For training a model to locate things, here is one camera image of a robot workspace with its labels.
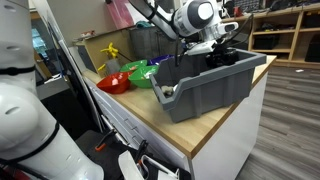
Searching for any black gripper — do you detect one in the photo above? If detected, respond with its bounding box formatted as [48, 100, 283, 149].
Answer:
[205, 45, 240, 68]

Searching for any grey plastic bin container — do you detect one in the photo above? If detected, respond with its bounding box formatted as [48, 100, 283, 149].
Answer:
[148, 44, 268, 124]

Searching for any blue plastic bowl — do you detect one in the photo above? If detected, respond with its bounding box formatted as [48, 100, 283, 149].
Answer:
[147, 54, 175, 67]

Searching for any large green plastic bowl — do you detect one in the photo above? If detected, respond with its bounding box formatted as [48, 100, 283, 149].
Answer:
[127, 64, 161, 90]

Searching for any small green plastic bowl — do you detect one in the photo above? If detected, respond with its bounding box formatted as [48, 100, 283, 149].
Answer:
[119, 59, 149, 74]

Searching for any red plastic bowl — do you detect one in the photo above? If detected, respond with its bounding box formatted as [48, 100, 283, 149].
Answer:
[96, 71, 133, 95]

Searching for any yellow toy figure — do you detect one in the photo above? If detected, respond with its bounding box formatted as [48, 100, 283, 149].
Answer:
[99, 42, 120, 60]

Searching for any black storage box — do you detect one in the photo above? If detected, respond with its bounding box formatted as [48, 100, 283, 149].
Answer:
[252, 33, 277, 51]

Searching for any large wooden shelving unit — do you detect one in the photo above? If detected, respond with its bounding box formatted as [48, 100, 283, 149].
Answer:
[217, 2, 320, 70]

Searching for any grey fabric bin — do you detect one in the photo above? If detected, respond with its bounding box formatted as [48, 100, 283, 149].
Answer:
[128, 25, 178, 62]

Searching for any teal cloth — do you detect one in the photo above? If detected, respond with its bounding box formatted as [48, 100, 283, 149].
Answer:
[134, 20, 152, 30]

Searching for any white drawer cabinet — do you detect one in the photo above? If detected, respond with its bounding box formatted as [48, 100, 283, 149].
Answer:
[83, 54, 270, 180]

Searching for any silver metal cylinder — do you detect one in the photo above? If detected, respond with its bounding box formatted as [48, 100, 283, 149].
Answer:
[105, 58, 122, 75]

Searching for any red plastic bag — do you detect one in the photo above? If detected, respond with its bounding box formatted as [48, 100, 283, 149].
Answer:
[105, 0, 135, 30]

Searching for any orange white patterned item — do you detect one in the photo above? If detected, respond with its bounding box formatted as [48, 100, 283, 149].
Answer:
[79, 29, 97, 39]

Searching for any black robot table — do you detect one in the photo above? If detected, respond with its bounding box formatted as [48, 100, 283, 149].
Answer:
[74, 129, 192, 180]

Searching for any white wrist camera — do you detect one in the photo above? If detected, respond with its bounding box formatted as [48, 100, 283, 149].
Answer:
[185, 40, 216, 57]

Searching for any black clamp orange handle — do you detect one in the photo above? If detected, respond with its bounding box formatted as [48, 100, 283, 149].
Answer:
[134, 139, 150, 165]
[94, 128, 116, 153]

